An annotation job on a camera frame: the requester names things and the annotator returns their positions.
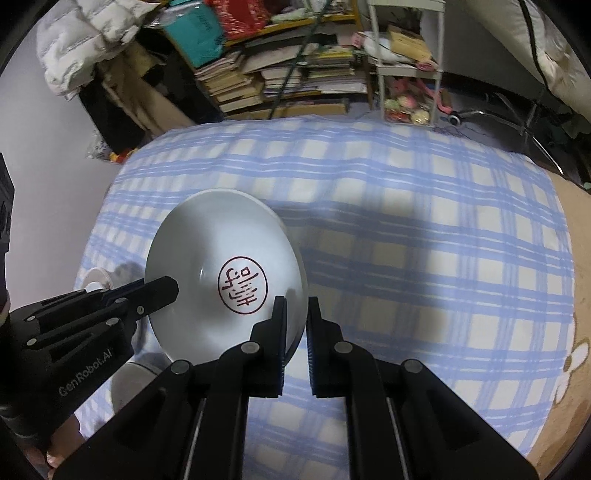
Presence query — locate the yellow wooden bookshelf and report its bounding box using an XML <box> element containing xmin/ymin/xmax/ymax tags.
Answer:
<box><xmin>157</xmin><ymin>0</ymin><xmax>361</xmax><ymax>121</ymax></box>

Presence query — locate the cream bedding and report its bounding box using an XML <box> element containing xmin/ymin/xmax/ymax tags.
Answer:
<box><xmin>475</xmin><ymin>0</ymin><xmax>591</xmax><ymax>116</ymax></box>

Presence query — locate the brown cardboard sheet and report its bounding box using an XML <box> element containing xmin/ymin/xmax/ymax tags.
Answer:
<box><xmin>99</xmin><ymin>69</ymin><xmax>195</xmax><ymax>139</ymax></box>

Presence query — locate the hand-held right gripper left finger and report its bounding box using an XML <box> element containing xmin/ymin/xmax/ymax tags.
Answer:
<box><xmin>48</xmin><ymin>295</ymin><xmax>289</xmax><ymax>480</ymax></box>

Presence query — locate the green pole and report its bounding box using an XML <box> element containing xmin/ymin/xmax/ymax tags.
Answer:
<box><xmin>270</xmin><ymin>0</ymin><xmax>333</xmax><ymax>118</ymax></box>

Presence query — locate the white bowl with red print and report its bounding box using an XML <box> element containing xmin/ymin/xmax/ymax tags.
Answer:
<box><xmin>144</xmin><ymin>189</ymin><xmax>308</xmax><ymax>370</ymax></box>

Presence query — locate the clear bag of toys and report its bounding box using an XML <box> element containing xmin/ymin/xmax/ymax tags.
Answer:
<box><xmin>385</xmin><ymin>95</ymin><xmax>435</xmax><ymax>125</ymax></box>

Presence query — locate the stack of books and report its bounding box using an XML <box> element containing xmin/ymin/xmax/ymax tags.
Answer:
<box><xmin>194</xmin><ymin>44</ymin><xmax>370</xmax><ymax>116</ymax></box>

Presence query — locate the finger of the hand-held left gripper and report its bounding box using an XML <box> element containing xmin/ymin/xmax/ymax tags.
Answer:
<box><xmin>25</xmin><ymin>276</ymin><xmax>180</xmax><ymax>348</ymax></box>

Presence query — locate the red patterned bag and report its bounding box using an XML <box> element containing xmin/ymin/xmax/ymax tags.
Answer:
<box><xmin>205</xmin><ymin>0</ymin><xmax>269</xmax><ymax>40</ymax></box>

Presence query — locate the teal cardboard box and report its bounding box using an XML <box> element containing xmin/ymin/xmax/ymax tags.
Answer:
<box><xmin>164</xmin><ymin>4</ymin><xmax>227</xmax><ymax>68</ymax></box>

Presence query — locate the white padded jacket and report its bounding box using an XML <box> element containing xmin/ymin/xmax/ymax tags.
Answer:
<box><xmin>37</xmin><ymin>0</ymin><xmax>158</xmax><ymax>100</ymax></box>

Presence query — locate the small plain white bowl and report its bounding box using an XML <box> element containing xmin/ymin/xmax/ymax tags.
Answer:
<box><xmin>81</xmin><ymin>267</ymin><xmax>116</xmax><ymax>294</ymax></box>

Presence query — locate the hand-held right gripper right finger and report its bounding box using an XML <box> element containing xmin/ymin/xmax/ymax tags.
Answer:
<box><xmin>307</xmin><ymin>296</ymin><xmax>541</xmax><ymax>480</ymax></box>

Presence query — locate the blue checked cloth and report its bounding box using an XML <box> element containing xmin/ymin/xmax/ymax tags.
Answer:
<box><xmin>74</xmin><ymin>115</ymin><xmax>575</xmax><ymax>480</ymax></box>

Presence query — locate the brown paper box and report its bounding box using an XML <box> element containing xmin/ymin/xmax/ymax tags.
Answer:
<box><xmin>388</xmin><ymin>25</ymin><xmax>437</xmax><ymax>63</ymax></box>

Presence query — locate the beige floral blanket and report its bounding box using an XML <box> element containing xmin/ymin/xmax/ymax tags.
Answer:
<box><xmin>526</xmin><ymin>175</ymin><xmax>591</xmax><ymax>480</ymax></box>

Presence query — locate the white metal rack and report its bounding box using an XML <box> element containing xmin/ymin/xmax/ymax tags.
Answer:
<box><xmin>367</xmin><ymin>0</ymin><xmax>446</xmax><ymax>127</ymax></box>

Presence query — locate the pink toy scooter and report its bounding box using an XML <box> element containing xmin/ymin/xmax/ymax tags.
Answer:
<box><xmin>416</xmin><ymin>78</ymin><xmax>465</xmax><ymax>125</ymax></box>

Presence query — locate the person's left hand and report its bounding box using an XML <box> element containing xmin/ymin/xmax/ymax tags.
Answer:
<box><xmin>46</xmin><ymin>413</ymin><xmax>86</xmax><ymax>469</ymax></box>

